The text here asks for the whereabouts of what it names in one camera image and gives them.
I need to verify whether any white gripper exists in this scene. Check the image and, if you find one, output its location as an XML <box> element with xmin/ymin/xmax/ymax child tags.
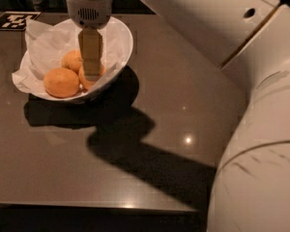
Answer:
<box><xmin>66</xmin><ymin>0</ymin><xmax>112</xmax><ymax>81</ymax></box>

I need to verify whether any orange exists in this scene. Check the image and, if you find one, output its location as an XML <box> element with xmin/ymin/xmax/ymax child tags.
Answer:
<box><xmin>78</xmin><ymin>65</ymin><xmax>106</xmax><ymax>90</ymax></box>
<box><xmin>61</xmin><ymin>50</ymin><xmax>82</xmax><ymax>73</ymax></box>
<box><xmin>43</xmin><ymin>68</ymin><xmax>80</xmax><ymax>98</ymax></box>

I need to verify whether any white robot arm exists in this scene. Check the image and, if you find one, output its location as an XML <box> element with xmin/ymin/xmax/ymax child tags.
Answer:
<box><xmin>89</xmin><ymin>0</ymin><xmax>290</xmax><ymax>232</ymax></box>

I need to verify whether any white bowl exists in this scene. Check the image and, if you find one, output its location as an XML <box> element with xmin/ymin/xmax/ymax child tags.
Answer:
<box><xmin>28</xmin><ymin>15</ymin><xmax>134</xmax><ymax>103</ymax></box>

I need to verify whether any white paper liner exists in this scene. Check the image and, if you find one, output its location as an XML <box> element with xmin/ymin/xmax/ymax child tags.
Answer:
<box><xmin>12</xmin><ymin>18</ymin><xmax>130</xmax><ymax>98</ymax></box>

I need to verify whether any black white marker card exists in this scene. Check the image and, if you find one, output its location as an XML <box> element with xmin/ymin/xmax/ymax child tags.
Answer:
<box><xmin>0</xmin><ymin>12</ymin><xmax>41</xmax><ymax>31</ymax></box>

